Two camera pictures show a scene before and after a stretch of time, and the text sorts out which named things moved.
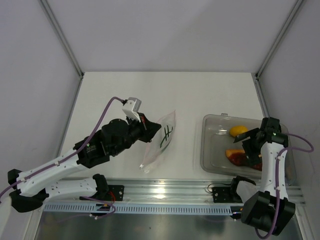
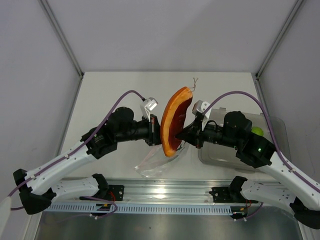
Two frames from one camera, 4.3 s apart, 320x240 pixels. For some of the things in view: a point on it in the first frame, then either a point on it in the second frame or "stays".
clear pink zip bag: [160, 142] -> [156, 161]
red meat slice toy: [238, 157] -> [173, 114]
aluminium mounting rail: [186, 190] stays
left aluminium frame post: [66, 44] stays
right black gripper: [252, 156] -> [194, 134]
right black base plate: [225, 194] stays
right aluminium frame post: [257, 75] stays
